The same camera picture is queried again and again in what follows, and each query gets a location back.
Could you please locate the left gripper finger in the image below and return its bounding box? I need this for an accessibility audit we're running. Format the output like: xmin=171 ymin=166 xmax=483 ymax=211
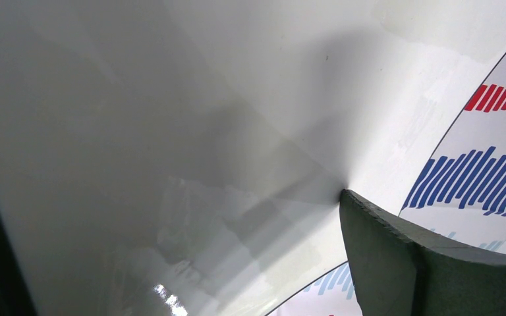
xmin=339 ymin=190 xmax=506 ymax=315

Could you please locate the patterned cloth napkin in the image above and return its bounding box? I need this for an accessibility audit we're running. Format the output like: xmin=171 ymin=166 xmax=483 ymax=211
xmin=273 ymin=53 xmax=506 ymax=315

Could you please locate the white square plate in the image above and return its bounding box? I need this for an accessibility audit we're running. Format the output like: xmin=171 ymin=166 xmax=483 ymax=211
xmin=0 ymin=1 xmax=506 ymax=315

